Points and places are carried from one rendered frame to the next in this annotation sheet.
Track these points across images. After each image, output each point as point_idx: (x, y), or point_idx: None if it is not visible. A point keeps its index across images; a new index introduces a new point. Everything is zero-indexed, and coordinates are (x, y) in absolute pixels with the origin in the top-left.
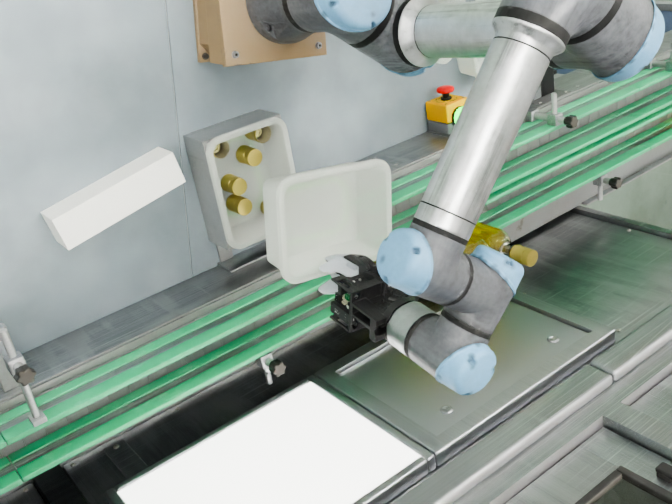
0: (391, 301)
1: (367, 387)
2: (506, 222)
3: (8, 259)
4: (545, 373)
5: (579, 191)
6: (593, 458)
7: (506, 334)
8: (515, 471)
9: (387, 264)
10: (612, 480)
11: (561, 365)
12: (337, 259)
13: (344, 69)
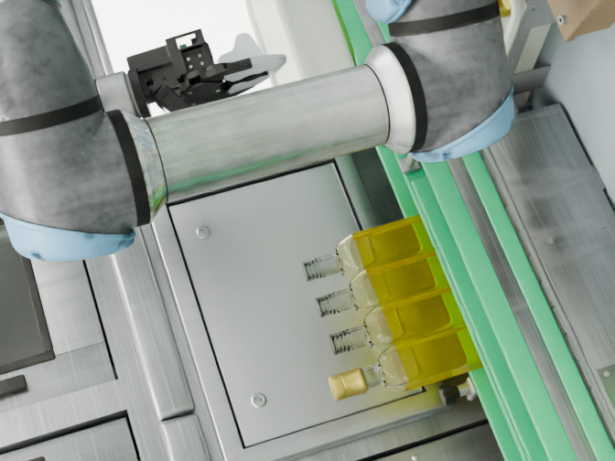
0: (158, 85)
1: (289, 179)
2: (503, 451)
3: None
4: (196, 349)
5: None
6: (80, 342)
7: (301, 359)
8: (95, 259)
9: None
10: (41, 337)
11: (199, 373)
12: (256, 55)
13: None
